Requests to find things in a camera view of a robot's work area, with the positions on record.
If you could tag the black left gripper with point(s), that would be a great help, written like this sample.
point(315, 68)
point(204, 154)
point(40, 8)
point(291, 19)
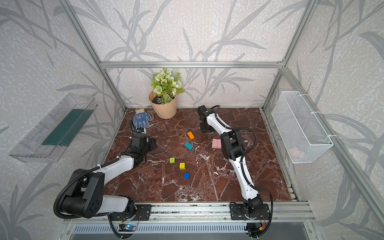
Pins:
point(149, 144)

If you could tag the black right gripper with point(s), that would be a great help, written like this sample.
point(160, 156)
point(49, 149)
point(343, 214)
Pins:
point(202, 112)

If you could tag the long pink wood block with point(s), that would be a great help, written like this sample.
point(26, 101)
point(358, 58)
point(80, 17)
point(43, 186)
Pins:
point(215, 144)

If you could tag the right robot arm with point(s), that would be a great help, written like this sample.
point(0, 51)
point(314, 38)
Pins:
point(233, 149)

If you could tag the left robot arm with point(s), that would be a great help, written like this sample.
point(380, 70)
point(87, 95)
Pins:
point(83, 196)

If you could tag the orange wood block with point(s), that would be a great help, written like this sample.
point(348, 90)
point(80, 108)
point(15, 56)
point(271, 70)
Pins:
point(190, 135)

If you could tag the teal triangular wood block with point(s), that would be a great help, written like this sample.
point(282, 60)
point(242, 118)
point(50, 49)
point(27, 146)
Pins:
point(189, 146)

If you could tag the blue work glove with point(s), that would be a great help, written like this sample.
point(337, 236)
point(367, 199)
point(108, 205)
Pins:
point(142, 119)

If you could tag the beige flower pot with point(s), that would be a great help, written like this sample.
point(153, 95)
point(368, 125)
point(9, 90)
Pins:
point(165, 111)

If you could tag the green white artificial flowers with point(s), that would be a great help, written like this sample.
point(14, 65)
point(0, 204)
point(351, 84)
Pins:
point(166, 86)

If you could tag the left circuit board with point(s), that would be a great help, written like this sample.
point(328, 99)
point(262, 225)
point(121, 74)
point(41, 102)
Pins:
point(127, 227)

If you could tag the pink object in basket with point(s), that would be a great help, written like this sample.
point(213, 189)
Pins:
point(296, 153)

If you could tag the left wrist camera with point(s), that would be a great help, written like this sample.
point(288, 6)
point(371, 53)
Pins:
point(141, 130)

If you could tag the clear plastic wall shelf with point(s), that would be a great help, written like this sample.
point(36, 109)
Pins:
point(48, 141)

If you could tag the white wire mesh basket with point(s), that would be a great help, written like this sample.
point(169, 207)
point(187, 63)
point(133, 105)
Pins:
point(300, 127)

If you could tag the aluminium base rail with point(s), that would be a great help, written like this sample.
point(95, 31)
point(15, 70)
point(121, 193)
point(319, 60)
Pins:
point(217, 212)

